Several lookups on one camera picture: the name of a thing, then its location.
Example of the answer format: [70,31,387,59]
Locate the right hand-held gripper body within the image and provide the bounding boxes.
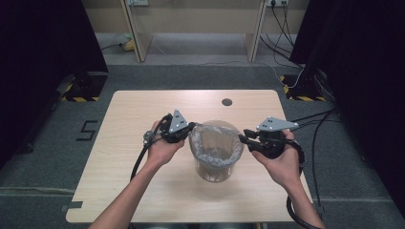
[248,115,300,160]

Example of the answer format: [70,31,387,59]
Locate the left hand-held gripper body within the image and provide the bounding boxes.
[158,109,196,145]

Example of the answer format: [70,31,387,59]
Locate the translucent grey plastic bag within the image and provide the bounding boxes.
[188,123,245,170]

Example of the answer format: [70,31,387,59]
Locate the transparent brown plastic bin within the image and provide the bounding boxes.
[188,119,245,183]

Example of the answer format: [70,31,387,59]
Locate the person's left hand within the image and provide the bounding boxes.
[146,119,186,168]

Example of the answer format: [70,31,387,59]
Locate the person's right hand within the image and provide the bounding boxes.
[250,129,304,193]

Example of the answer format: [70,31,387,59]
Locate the black stand base striped tape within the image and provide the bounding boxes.
[279,70,329,103]
[60,72,109,103]

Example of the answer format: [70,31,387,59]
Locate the yellow object on floor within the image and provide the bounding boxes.
[121,38,137,52]

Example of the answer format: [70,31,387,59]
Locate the black curtain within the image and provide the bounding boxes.
[0,0,109,171]
[288,0,405,220]

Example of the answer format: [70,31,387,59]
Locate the left hand-held gripper black cable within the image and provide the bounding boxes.
[130,114,174,182]

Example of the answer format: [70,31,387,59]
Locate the black floor cables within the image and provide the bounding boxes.
[287,107,339,211]

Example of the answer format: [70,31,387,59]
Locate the white floor cable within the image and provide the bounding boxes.
[200,59,306,90]

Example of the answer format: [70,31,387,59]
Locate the light wooden desk frame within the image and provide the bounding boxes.
[119,0,267,63]

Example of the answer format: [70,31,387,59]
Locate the black wall cables bundle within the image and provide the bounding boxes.
[259,2,305,69]

